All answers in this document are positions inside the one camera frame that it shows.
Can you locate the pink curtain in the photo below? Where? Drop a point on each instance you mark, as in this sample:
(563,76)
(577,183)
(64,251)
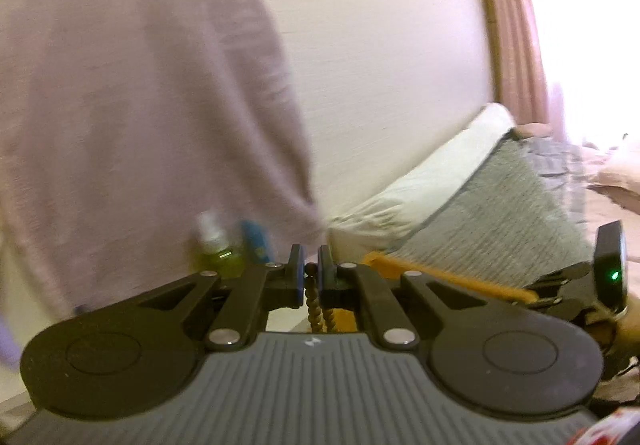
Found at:
(515,25)

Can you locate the pink bed sheet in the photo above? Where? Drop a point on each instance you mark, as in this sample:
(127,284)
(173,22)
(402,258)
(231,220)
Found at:
(617,175)

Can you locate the green spray bottle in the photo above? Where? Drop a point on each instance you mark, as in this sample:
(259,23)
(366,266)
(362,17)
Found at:
(215,255)

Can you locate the white and blue tube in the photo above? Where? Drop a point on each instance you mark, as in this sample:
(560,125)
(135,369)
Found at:
(256,240)

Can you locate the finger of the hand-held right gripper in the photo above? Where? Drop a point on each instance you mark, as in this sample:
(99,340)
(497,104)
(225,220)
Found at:
(565,277)
(575,307)

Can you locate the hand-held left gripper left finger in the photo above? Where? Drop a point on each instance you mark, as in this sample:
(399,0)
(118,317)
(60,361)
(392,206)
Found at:
(300,270)

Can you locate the grey knitted blanket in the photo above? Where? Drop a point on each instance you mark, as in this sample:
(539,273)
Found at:
(500,215)

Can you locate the red and white printed object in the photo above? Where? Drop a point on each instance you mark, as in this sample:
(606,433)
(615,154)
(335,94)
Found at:
(610,427)

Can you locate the cream pillow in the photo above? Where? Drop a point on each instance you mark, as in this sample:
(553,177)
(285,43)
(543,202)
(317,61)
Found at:
(425,185)

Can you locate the mauve hanging towel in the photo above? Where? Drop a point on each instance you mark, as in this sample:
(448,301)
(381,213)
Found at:
(125,100)

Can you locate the grey patterned cloth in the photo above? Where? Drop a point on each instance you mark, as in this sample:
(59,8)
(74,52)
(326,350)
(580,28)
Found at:
(555,170)

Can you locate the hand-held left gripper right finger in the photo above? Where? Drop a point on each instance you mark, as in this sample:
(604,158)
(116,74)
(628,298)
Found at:
(323,270)

